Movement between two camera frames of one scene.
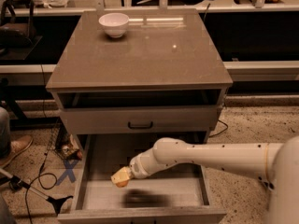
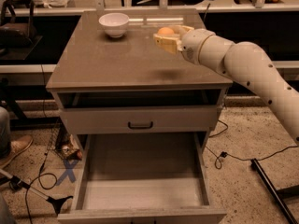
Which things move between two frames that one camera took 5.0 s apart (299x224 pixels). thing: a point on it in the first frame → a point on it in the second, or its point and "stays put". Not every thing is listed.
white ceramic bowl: (115, 24) stays put
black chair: (18, 34) stays put
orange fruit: (122, 184) → (165, 32)
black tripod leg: (19, 184) stays put
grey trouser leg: (5, 133) stays put
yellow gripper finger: (121, 175) → (172, 43)
